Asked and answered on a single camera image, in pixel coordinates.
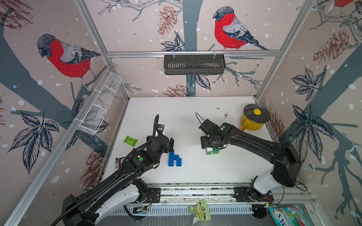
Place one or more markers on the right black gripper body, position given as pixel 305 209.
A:
pixel 209 141

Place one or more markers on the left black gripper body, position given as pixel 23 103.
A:
pixel 169 146

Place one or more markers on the long green lego brick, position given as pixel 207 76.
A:
pixel 210 151

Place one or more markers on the long blue lego brick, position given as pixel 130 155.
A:
pixel 174 159

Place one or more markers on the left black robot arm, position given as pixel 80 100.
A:
pixel 122 187

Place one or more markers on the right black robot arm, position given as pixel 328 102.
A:
pixel 284 158

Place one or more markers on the green snack packet on table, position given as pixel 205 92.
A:
pixel 130 141

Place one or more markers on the dark snack bar wrapper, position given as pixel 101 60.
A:
pixel 118 162

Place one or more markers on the yellow pot with glass lid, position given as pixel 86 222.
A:
pixel 254 117

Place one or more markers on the green snack bag front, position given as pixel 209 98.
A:
pixel 199 212

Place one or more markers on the colourful wipes pack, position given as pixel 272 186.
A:
pixel 289 216

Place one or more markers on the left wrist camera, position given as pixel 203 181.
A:
pixel 160 128

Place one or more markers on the white wire mesh basket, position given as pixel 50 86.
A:
pixel 93 120

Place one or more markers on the black wire shelf basket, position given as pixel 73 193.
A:
pixel 205 64

